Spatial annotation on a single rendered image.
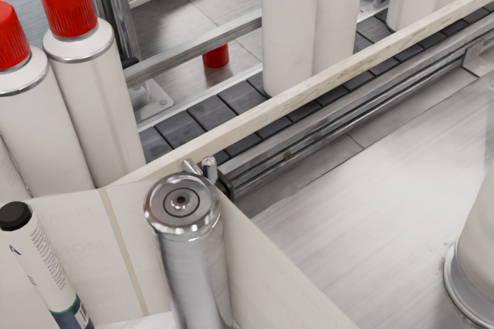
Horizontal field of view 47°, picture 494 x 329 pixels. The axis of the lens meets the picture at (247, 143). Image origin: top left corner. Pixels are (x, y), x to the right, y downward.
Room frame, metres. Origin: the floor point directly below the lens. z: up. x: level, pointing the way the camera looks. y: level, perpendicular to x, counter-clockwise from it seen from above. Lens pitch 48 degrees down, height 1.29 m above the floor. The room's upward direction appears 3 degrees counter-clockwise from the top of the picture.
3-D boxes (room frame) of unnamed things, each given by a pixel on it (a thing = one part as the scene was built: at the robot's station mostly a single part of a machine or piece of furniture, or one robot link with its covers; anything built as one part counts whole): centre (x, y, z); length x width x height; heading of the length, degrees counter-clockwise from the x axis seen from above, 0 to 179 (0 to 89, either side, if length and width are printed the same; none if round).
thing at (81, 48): (0.34, 0.12, 0.98); 0.05 x 0.05 x 0.20
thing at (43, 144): (0.31, 0.16, 0.98); 0.05 x 0.05 x 0.20
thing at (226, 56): (0.57, 0.03, 0.85); 0.03 x 0.03 x 0.03
